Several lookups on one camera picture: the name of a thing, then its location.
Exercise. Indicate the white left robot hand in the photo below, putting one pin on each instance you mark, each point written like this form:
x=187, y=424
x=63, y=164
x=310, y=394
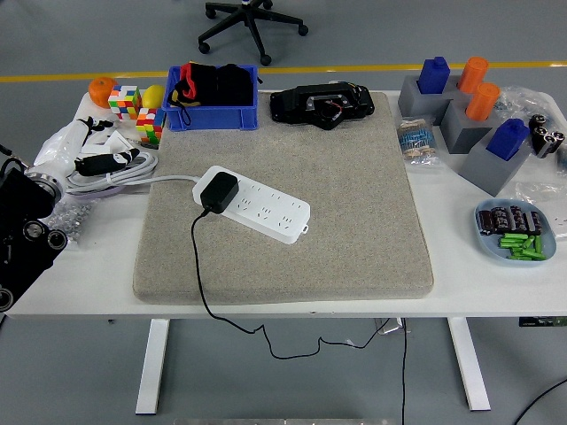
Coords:
x=59, y=146

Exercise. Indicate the black plug adapter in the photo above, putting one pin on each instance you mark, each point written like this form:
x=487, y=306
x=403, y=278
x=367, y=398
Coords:
x=219, y=192

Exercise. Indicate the white power strip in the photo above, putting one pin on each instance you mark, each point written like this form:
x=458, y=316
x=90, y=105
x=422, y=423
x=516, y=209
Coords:
x=274, y=217

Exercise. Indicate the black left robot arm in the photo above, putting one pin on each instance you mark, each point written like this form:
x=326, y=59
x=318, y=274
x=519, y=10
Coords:
x=22, y=239

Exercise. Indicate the orange fruit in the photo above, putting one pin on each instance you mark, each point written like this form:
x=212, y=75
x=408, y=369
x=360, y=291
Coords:
x=101, y=90

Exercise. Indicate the clear bag of metal nuts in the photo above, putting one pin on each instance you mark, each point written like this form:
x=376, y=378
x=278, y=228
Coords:
x=73, y=217

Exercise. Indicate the multicolour puzzle cube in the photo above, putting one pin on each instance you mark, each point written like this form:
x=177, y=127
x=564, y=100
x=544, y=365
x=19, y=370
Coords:
x=125, y=102
x=150, y=126

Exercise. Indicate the yellow lemon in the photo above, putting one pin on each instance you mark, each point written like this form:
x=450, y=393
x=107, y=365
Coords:
x=153, y=95

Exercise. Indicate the blue plastic bin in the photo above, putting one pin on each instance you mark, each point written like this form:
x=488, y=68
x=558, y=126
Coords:
x=212, y=118

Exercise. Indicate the black fabric bundle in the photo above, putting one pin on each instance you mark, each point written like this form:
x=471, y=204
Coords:
x=230, y=86

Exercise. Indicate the black office chair base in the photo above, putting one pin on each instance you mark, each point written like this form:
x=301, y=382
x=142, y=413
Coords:
x=252, y=20

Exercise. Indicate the black mechanical device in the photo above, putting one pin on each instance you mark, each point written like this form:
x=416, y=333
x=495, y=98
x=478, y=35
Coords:
x=292, y=104

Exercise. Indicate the white table leg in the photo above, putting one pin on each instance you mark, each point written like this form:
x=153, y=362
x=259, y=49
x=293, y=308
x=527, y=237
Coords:
x=153, y=367
x=469, y=367

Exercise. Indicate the grey-brown mat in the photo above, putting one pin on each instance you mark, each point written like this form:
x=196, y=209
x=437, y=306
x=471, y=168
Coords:
x=332, y=221

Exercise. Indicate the grey block holder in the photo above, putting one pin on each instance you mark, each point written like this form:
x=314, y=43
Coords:
x=412, y=104
x=460, y=133
x=483, y=170

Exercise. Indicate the clear bag of resistors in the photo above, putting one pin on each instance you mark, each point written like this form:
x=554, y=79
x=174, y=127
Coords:
x=416, y=141

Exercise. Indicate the blue block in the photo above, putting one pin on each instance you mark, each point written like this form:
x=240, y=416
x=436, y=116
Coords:
x=434, y=77
x=507, y=139

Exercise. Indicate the orange cylinder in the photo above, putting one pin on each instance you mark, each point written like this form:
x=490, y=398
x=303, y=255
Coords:
x=483, y=102
x=473, y=75

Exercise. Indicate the pale blue plate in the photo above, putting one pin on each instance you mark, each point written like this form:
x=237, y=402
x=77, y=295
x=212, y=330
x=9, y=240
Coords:
x=487, y=248

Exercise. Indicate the green battery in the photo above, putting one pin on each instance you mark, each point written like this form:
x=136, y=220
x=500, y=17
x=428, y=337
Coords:
x=528, y=243
x=511, y=244
x=514, y=238
x=525, y=257
x=538, y=244

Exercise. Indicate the clear plastic bag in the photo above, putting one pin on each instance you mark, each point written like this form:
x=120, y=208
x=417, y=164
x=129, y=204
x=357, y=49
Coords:
x=522, y=99
x=538, y=190

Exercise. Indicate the black table control panel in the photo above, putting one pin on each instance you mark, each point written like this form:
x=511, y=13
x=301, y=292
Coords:
x=540, y=322

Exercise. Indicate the silver bracket under table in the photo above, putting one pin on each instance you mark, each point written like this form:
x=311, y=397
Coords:
x=390, y=326

